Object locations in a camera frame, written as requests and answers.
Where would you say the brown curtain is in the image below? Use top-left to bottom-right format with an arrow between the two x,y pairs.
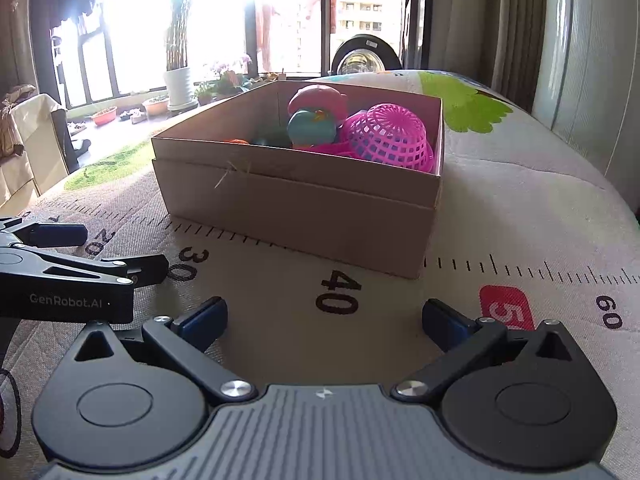
425,0 -> 547,113

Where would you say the teal ball toy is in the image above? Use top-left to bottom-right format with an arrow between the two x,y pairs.
287,108 -> 339,151

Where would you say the flowering potted plant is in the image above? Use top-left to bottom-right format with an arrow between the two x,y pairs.
207,54 -> 252,102

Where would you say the cardboard box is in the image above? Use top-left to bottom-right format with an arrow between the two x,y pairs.
151,80 -> 445,281

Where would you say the tall plant in white pot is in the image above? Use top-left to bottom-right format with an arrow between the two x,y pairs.
161,0 -> 200,112

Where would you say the pale grey curtain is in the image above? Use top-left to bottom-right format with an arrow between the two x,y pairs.
531,0 -> 640,223

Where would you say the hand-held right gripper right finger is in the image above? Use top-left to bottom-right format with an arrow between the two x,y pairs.
392,298 -> 582,404

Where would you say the pale planter bowl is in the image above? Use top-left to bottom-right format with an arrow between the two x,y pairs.
142,95 -> 171,117

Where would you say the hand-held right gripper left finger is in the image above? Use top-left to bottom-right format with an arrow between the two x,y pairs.
74,297 -> 257,404

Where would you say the hanging orange garment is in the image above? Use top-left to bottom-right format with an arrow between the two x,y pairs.
255,0 -> 283,73

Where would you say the pink plastic mesh basket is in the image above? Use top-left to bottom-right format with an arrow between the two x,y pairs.
305,103 -> 436,174

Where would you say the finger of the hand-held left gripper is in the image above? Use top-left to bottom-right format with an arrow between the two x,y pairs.
0,216 -> 89,249
0,247 -> 170,287

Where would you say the chair with cream cover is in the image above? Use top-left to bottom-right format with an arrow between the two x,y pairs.
9,93 -> 69,202

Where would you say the pink round toy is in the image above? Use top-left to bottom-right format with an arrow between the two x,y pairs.
288,84 -> 350,127

